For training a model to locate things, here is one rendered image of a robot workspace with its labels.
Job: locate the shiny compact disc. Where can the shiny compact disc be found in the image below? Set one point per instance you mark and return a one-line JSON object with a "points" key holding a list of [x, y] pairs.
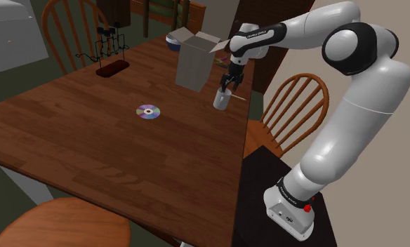
{"points": [[148, 112]]}

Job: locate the brown wooden table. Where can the brown wooden table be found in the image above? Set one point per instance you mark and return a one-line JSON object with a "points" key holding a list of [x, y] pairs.
{"points": [[105, 147]]}

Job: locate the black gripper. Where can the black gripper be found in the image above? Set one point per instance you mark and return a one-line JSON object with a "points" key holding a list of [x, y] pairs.
{"points": [[235, 71]]}

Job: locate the brown wooden spindle chair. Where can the brown wooden spindle chair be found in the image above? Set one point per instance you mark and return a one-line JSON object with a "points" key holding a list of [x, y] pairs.
{"points": [[259, 131], [59, 44], [61, 225]]}

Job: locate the thin white stick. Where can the thin white stick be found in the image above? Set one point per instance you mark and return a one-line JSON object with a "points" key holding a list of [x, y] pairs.
{"points": [[240, 98]]}

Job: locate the dark robot stand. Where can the dark robot stand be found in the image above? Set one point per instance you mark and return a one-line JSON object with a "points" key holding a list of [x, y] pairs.
{"points": [[259, 205]]}

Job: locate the dark brown cabinet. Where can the dark brown cabinet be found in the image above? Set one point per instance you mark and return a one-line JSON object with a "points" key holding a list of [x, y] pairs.
{"points": [[114, 12]]}

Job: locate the open grey cardboard box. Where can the open grey cardboard box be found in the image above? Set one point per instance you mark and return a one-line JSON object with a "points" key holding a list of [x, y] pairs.
{"points": [[193, 65]]}

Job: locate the purple and green small thing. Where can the purple and green small thing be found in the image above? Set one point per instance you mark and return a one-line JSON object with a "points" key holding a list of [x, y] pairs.
{"points": [[220, 62]]}

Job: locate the pale grey cabinet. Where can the pale grey cabinet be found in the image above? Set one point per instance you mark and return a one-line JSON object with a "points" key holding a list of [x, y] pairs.
{"points": [[13, 37]]}

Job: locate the dark chair with green back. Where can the dark chair with green back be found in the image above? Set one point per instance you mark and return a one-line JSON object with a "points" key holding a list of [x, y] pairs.
{"points": [[164, 8]]}

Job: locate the blue and white bowl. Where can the blue and white bowl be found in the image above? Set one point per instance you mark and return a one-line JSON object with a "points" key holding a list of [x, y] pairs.
{"points": [[172, 44]]}

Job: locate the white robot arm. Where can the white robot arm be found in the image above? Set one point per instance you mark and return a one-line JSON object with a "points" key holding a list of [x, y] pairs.
{"points": [[348, 130]]}

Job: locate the white cup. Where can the white cup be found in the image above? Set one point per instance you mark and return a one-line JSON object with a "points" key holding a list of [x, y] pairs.
{"points": [[221, 101]]}

